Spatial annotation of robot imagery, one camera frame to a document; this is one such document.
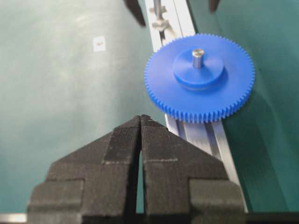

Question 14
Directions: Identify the large blue plastic gear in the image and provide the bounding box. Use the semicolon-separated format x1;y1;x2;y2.
144;34;255;123

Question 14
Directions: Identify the small white marker sticker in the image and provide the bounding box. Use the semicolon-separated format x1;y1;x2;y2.
93;36;106;52

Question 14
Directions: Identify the aluminium extrusion rail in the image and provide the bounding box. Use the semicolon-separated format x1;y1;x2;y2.
143;0;249;213

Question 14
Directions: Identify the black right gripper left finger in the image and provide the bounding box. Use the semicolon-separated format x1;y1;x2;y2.
27;116;141;224

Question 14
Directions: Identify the steel shaft with clear mount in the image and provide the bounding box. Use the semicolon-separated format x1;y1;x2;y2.
192;48;205;69

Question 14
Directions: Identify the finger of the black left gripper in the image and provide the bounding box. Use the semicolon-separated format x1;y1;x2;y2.
124;0;146;26
208;0;220;12

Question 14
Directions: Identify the short shaft with clear mount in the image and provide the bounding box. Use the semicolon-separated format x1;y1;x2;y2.
149;0;169;32

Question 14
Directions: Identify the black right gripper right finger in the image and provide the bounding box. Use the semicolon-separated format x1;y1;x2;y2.
141;115;245;224

